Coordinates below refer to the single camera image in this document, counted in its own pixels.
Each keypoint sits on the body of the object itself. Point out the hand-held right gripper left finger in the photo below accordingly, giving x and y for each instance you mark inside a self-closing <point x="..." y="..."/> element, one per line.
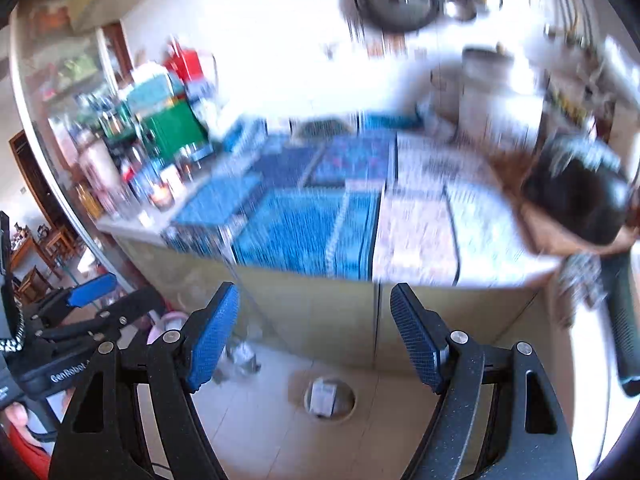
<point x="212" y="340"/>

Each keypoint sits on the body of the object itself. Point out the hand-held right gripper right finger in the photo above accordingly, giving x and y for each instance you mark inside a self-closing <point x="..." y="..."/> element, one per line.
<point x="415" y="340"/>

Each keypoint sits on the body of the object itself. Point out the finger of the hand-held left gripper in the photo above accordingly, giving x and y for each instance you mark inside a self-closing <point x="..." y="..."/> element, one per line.
<point x="125" y="310"/>
<point x="92" y="290"/>

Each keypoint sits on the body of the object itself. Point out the person's left forearm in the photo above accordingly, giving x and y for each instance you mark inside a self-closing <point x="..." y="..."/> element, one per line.
<point x="25" y="454"/>

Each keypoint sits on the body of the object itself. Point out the person's left hand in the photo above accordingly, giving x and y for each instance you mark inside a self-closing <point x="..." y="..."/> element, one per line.
<point x="15" y="420"/>

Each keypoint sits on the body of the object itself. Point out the crumpled plastic floor bag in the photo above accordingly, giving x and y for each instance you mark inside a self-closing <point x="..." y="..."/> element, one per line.
<point x="245" y="357"/>

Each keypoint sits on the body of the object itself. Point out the pink plastic stool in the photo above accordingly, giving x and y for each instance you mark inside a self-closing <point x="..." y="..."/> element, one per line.
<point x="167" y="322"/>

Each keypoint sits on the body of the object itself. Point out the wooden chair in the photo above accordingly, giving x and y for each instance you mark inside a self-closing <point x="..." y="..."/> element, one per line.
<point x="37" y="260"/>

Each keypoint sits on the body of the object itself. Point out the floral tall canister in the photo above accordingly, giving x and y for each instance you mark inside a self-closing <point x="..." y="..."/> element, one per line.
<point x="100" y="175"/>

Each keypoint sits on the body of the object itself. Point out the lit glass candle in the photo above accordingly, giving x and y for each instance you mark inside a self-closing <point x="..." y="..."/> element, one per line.
<point x="162" y="196"/>

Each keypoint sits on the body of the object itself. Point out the blue patterned tablecloth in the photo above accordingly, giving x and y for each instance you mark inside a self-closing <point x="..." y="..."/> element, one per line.
<point x="300" y="220"/>

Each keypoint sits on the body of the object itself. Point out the wooden cutting board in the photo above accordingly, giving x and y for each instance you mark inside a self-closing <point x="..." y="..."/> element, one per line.
<point x="545" y="237"/>

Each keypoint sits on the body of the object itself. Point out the grey dishcloth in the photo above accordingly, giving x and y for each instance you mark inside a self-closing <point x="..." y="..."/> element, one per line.
<point x="580" y="280"/>

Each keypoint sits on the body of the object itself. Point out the glass sliding door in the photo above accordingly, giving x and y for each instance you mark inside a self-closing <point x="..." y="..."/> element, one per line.
<point x="60" y="110"/>

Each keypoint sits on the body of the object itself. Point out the green box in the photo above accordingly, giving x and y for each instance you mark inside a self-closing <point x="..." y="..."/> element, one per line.
<point x="172" y="122"/>

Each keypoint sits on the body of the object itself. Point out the teal tissue box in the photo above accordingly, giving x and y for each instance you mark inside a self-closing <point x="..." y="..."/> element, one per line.
<point x="150" y="91"/>

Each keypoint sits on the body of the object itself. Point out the black cooking pot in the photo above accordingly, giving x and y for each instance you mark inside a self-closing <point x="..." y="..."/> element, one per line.
<point x="575" y="190"/>

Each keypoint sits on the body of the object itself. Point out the red box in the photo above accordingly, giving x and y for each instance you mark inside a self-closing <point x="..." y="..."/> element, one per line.
<point x="189" y="65"/>

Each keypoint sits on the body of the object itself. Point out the white rice cooker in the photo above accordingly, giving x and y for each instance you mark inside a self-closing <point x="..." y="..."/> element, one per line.
<point x="495" y="100"/>

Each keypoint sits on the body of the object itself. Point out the black frying pan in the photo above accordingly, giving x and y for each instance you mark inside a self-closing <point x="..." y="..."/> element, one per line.
<point x="392" y="5"/>

